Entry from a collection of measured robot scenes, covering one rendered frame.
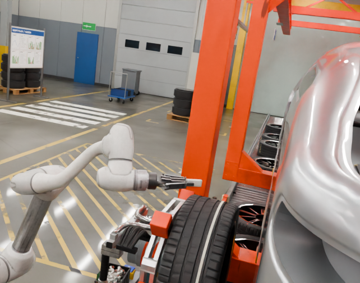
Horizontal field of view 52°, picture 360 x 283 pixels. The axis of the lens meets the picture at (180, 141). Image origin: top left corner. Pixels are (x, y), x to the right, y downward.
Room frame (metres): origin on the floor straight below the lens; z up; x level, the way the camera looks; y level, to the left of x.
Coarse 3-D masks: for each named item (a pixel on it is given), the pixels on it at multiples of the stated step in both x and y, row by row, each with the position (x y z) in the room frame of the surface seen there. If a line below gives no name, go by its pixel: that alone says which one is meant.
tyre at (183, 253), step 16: (192, 208) 1.51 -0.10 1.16; (208, 208) 1.51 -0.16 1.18; (224, 208) 1.54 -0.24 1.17; (176, 224) 1.42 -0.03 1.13; (192, 224) 1.42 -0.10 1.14; (208, 224) 1.43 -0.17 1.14; (224, 224) 1.42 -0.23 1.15; (176, 240) 1.36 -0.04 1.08; (192, 240) 1.36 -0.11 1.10; (224, 240) 1.35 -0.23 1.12; (176, 256) 1.32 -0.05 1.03; (192, 256) 1.31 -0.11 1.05; (208, 256) 1.31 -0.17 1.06; (224, 256) 1.35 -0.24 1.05; (160, 272) 1.30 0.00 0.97; (176, 272) 1.29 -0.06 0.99; (192, 272) 1.28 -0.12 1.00; (208, 272) 1.27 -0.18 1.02
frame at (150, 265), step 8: (176, 200) 1.69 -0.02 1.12; (184, 200) 1.70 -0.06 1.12; (168, 208) 1.58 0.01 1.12; (176, 208) 1.59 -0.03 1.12; (176, 216) 1.56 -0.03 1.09; (152, 240) 1.42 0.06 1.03; (160, 240) 1.42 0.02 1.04; (152, 248) 1.41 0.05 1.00; (160, 248) 1.40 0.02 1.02; (144, 256) 1.38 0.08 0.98; (160, 256) 1.40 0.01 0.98; (144, 264) 1.35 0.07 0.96; (152, 264) 1.35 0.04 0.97; (144, 272) 1.35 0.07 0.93; (152, 272) 1.34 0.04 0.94; (144, 280) 1.36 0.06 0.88; (152, 280) 1.34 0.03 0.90
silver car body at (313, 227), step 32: (320, 64) 1.95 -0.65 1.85; (352, 64) 1.46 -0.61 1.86; (320, 96) 1.19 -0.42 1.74; (352, 96) 1.13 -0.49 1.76; (288, 128) 1.23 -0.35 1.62; (320, 128) 0.89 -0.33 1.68; (352, 128) 0.89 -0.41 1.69; (288, 160) 0.80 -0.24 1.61; (320, 160) 0.72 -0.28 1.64; (352, 160) 3.66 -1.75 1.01; (288, 192) 0.70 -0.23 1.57; (320, 192) 0.63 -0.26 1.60; (352, 192) 0.60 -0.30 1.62; (288, 224) 0.77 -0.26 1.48; (320, 224) 0.60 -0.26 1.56; (352, 224) 0.57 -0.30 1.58; (288, 256) 0.68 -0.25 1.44; (320, 256) 0.72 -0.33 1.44; (352, 256) 0.56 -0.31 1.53
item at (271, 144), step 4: (260, 140) 6.54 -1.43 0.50; (264, 140) 6.58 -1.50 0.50; (268, 140) 6.64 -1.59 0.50; (272, 140) 6.69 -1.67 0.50; (260, 144) 6.37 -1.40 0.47; (264, 144) 6.27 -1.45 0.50; (268, 144) 6.30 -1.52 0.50; (272, 144) 6.47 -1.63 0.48; (276, 144) 6.51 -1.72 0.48; (260, 148) 6.34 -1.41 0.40; (264, 148) 6.25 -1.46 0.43; (268, 148) 6.19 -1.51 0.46; (272, 148) 6.15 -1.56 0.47; (276, 148) 6.12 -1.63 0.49; (260, 152) 6.32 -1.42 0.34; (264, 152) 6.25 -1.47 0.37; (268, 152) 6.18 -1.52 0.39; (272, 152) 6.15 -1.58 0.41; (276, 152) 6.12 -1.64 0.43; (264, 156) 6.22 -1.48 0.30; (268, 156) 6.18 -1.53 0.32; (272, 156) 6.14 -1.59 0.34
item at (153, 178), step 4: (148, 172) 1.52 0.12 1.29; (152, 172) 1.51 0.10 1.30; (152, 176) 1.49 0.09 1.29; (156, 176) 1.49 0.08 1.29; (160, 176) 1.54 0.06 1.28; (152, 180) 1.48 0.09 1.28; (156, 180) 1.49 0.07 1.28; (160, 180) 1.50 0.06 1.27; (148, 184) 1.47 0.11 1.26; (152, 184) 1.47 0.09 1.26; (156, 184) 1.48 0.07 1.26; (148, 188) 1.48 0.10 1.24; (152, 188) 1.48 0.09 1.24
